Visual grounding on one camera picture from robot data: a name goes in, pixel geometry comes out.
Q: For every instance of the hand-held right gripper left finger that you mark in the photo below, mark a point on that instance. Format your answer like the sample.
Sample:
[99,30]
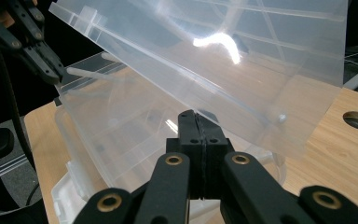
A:
[186,155]

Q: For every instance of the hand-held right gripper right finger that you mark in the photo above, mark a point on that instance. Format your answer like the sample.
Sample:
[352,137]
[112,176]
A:
[216,146]

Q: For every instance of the clear plastic storage box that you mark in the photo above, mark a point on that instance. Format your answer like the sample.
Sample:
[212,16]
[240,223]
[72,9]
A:
[199,77]

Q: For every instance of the aluminium floor rail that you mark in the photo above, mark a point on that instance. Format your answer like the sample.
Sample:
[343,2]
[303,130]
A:
[14,165]

